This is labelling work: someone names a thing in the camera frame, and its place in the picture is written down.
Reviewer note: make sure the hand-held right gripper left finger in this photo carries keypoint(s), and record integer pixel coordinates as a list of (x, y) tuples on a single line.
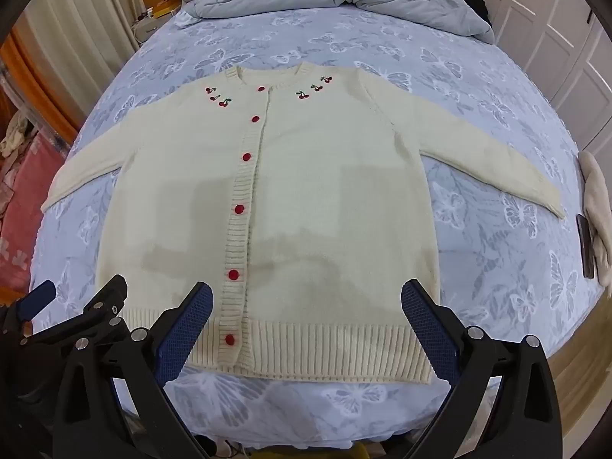
[(187, 334)]

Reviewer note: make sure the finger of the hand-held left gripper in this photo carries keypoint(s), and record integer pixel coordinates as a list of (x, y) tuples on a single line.
[(106, 296), (36, 299)]

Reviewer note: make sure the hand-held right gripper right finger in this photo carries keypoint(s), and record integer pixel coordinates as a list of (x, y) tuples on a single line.
[(430, 334)]

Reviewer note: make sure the cream cherry knit cardigan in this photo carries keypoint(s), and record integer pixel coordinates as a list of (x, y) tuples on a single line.
[(334, 201)]

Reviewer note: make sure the beige crumpled cloth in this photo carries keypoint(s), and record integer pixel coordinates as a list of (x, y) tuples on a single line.
[(13, 136)]

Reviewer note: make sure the black phone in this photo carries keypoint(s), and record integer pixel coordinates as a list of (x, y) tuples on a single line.
[(585, 248)]

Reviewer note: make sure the cream fleece cloth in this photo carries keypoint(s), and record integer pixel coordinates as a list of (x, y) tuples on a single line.
[(595, 191)]

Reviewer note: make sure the blue butterfly bed sheet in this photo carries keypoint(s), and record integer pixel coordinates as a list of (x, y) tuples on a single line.
[(478, 105)]

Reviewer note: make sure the white bedside box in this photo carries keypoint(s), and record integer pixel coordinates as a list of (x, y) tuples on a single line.
[(143, 26)]

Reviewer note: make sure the white pleated curtain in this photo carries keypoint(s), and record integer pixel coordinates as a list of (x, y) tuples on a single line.
[(81, 14)]

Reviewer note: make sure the dark garment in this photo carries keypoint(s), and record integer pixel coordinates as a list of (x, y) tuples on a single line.
[(477, 5)]

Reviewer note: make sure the orange wooden frame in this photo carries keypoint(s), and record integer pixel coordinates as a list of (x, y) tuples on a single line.
[(33, 76)]

